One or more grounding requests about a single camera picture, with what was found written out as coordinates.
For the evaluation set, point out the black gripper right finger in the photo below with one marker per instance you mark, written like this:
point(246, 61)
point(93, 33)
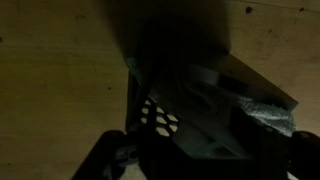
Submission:
point(306, 153)

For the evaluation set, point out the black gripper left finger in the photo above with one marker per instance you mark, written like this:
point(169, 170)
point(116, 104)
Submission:
point(103, 153)

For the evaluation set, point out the white woven towel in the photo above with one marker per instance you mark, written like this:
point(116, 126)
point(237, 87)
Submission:
point(270, 115)

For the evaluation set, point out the black mesh box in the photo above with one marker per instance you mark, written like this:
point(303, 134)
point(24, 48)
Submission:
point(253, 80)

